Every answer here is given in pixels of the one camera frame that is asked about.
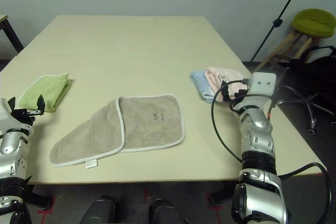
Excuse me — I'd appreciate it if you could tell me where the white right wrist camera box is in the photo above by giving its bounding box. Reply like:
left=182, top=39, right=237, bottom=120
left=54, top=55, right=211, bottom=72
left=246, top=71, right=277, bottom=96

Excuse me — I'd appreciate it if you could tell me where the black table foot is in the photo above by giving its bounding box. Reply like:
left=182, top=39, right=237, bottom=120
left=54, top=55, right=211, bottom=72
left=25, top=184, right=52, bottom=208
left=209, top=182, right=237, bottom=205

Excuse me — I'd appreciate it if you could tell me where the black office chair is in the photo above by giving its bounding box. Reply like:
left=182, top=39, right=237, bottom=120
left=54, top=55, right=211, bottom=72
left=275, top=45, right=336, bottom=135

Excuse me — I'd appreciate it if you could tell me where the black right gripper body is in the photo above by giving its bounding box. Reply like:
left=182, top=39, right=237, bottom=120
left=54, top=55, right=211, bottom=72
left=229, top=90, right=249, bottom=112

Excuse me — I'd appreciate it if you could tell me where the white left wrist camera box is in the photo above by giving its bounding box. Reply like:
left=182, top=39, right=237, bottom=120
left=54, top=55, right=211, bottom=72
left=0, top=98, right=12, bottom=130

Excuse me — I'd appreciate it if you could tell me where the black right robot foot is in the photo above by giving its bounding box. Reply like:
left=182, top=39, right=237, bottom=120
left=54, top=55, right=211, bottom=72
left=149, top=199, right=184, bottom=224

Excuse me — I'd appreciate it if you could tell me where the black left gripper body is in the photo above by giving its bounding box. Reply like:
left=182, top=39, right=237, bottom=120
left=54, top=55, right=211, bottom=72
left=10, top=107, right=36, bottom=127

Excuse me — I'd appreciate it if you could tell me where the black stand pole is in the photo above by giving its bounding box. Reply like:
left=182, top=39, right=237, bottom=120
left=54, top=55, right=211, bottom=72
left=250, top=0, right=308, bottom=62

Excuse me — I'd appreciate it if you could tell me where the beige side table dark frame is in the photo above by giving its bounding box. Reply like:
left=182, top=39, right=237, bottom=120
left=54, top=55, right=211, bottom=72
left=0, top=14, right=24, bottom=54

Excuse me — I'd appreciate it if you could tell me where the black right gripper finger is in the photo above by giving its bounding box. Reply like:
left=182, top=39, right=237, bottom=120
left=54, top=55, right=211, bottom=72
left=220, top=81, right=232, bottom=102

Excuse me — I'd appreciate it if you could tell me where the light blue folded towel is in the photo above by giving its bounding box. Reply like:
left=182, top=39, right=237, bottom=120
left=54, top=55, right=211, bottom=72
left=189, top=70, right=224, bottom=104

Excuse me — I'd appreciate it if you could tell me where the wooden stool green cushion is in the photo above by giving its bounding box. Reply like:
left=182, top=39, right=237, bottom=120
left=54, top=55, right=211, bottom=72
left=253, top=8, right=336, bottom=74

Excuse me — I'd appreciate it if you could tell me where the black left robot foot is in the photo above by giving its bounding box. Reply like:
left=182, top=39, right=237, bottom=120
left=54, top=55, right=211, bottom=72
left=78, top=195, right=118, bottom=224

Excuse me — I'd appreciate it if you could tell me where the beige towel white trim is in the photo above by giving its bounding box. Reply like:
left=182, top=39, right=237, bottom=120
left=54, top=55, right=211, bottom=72
left=49, top=93, right=186, bottom=168

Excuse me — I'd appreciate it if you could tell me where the black robot foot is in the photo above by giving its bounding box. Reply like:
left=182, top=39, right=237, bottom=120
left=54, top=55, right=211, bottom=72
left=78, top=195, right=118, bottom=224
left=149, top=199, right=184, bottom=224

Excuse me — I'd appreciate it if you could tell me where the red floor tape mark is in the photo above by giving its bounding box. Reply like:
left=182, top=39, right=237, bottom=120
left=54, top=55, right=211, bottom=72
left=206, top=192, right=224, bottom=211

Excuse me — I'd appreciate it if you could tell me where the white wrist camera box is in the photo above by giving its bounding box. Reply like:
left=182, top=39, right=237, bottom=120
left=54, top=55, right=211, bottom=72
left=0, top=98, right=12, bottom=130
left=246, top=71, right=277, bottom=96

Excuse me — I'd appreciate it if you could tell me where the green folded towel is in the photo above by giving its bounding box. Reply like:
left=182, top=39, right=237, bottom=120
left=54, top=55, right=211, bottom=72
left=18, top=72, right=73, bottom=113

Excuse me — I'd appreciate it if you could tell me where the pink folded towel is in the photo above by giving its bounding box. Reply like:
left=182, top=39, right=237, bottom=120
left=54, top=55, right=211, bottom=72
left=204, top=66, right=250, bottom=98

